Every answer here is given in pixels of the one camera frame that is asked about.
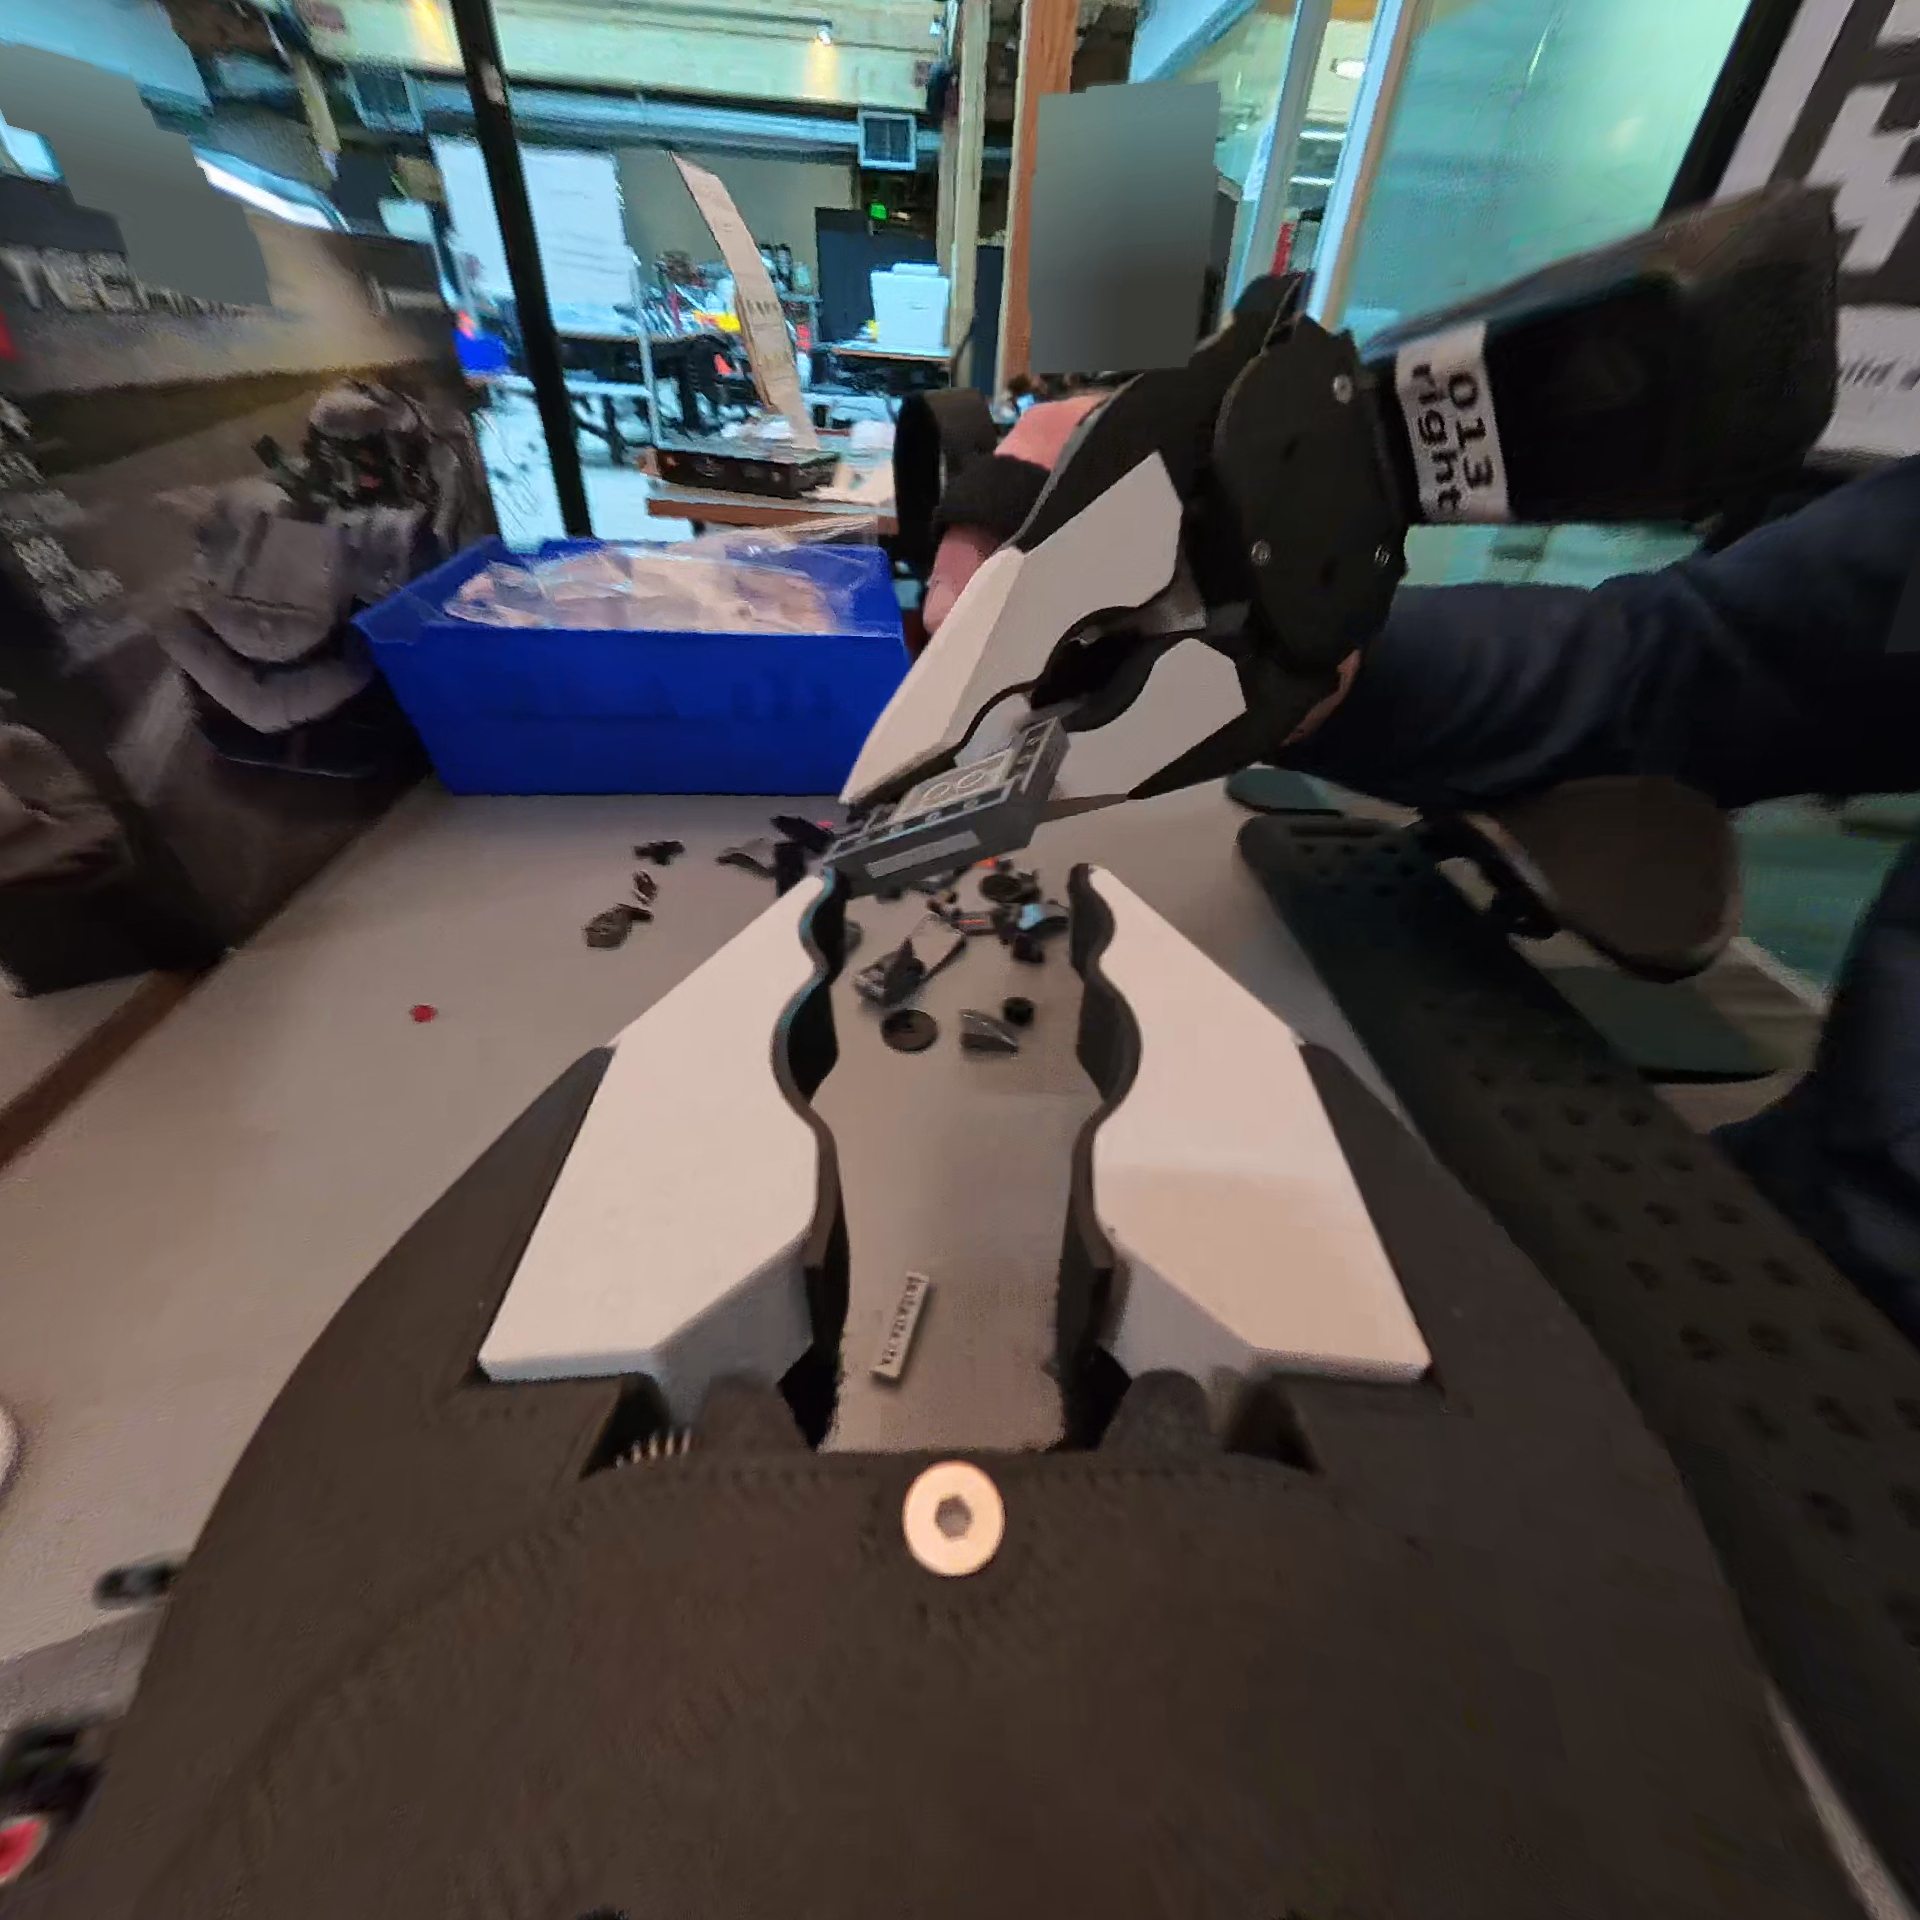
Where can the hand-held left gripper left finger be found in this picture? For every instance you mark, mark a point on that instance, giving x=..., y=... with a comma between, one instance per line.
x=659, y=1200

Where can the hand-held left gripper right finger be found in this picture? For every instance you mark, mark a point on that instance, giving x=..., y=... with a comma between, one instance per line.
x=1259, y=1200

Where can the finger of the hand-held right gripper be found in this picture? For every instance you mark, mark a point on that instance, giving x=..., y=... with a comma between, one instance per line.
x=1052, y=584
x=1192, y=697

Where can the grey lego tile assembly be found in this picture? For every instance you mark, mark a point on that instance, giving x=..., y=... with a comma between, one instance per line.
x=960, y=794

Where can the light grey studded lego plate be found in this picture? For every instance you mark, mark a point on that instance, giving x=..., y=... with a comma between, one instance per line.
x=900, y=1329

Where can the black round lego dish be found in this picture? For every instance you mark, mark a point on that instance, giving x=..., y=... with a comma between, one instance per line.
x=907, y=1029

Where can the grey quarter dome lego piece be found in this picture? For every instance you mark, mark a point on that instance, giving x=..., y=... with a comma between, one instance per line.
x=987, y=1032

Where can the grey lego wedge plate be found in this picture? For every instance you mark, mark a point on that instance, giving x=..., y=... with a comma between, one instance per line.
x=907, y=969

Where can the black lego set box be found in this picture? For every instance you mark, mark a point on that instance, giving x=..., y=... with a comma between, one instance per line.
x=226, y=629

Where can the person's right hand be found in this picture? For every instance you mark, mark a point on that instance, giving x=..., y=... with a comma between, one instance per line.
x=1052, y=432

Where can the white box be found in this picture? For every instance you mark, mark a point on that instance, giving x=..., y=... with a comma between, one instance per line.
x=907, y=308

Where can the clear plastic bag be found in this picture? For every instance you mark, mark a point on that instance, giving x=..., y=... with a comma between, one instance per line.
x=646, y=584

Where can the blue storage bin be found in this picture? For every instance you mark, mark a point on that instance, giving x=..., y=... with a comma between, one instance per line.
x=646, y=704

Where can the leaning paper banner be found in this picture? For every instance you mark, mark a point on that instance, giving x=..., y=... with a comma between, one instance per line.
x=743, y=285

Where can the black chair armrest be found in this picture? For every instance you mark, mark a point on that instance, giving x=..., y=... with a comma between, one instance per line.
x=1635, y=869

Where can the wooden post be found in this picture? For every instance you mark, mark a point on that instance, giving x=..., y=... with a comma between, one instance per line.
x=1038, y=60

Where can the black metal post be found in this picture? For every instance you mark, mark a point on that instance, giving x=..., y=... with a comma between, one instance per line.
x=519, y=254

